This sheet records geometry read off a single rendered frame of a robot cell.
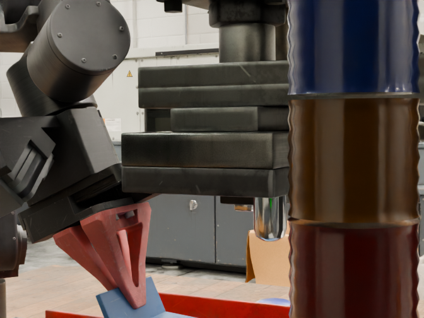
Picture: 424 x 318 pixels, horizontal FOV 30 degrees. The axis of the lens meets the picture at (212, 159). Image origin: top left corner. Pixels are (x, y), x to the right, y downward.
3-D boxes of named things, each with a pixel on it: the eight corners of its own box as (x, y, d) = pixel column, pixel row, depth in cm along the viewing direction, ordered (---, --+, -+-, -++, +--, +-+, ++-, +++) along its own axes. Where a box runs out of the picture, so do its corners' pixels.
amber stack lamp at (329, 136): (313, 204, 26) (313, 101, 26) (433, 209, 24) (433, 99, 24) (267, 218, 22) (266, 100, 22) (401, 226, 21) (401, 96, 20)
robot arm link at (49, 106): (118, 105, 59) (86, 21, 60) (49, 123, 56) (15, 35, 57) (88, 134, 65) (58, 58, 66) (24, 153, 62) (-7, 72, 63)
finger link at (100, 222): (138, 308, 55) (89, 184, 56) (64, 339, 58) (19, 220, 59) (185, 288, 61) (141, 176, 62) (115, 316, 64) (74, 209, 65)
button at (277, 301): (265, 312, 94) (265, 294, 94) (297, 315, 92) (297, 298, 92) (252, 319, 91) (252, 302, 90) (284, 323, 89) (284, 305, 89)
